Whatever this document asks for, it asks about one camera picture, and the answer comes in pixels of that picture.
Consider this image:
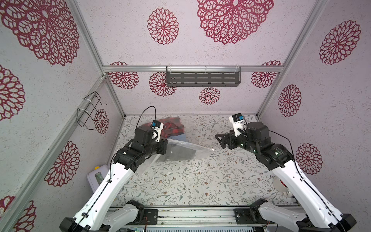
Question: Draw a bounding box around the red black plaid shirt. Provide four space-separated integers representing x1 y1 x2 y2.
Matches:
158 117 185 139

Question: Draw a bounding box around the clear plastic vacuum bag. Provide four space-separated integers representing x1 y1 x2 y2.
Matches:
137 137 215 175

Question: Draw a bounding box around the dark grey striped shirt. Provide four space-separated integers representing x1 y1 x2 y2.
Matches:
156 144 203 162

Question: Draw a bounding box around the light blue shirt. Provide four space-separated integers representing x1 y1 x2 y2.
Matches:
172 133 188 142

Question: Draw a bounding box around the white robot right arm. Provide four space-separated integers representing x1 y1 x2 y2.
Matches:
215 121 357 232

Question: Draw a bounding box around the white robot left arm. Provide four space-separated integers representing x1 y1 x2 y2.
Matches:
60 120 168 232

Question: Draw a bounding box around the red and white mug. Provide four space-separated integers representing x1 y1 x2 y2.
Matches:
273 178 291 197

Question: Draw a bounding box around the lavender toaster with yellow knobs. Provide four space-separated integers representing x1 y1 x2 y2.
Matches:
87 165 109 192

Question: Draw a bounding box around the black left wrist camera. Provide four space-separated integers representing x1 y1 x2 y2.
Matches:
151 120 164 143

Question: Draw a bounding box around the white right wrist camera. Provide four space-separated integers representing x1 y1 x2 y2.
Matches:
229 113 246 137

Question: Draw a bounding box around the black wire wall rack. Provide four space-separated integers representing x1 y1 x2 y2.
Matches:
76 91 108 131

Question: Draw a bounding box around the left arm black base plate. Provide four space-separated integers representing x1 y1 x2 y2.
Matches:
139 209 158 225

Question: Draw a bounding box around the grey slotted wall shelf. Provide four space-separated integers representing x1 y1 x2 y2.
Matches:
165 67 242 87

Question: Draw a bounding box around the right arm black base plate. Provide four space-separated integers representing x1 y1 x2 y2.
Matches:
233 208 274 225

